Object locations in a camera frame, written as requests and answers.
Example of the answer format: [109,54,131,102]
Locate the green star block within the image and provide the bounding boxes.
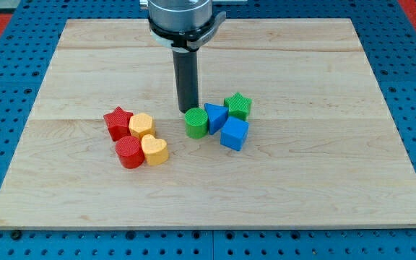
[224,92,252,121]

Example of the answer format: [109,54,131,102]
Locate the red star block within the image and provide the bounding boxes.
[103,106,134,142]

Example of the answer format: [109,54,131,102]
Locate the red cylinder block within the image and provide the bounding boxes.
[116,136,144,169]

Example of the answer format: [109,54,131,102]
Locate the light wooden board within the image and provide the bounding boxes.
[0,18,416,231]

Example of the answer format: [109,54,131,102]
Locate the blue triangle block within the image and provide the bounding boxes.
[204,103,228,135]

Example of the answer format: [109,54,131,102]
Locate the yellow hexagon block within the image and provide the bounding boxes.
[129,113,156,139]

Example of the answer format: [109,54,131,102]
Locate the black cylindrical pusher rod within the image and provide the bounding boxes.
[173,51,199,113]

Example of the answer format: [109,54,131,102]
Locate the blue cube block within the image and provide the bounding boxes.
[220,116,249,151]

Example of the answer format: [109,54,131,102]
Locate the yellow heart block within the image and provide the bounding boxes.
[141,134,169,166]

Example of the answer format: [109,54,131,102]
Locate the green cylinder block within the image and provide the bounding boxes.
[184,108,208,139]

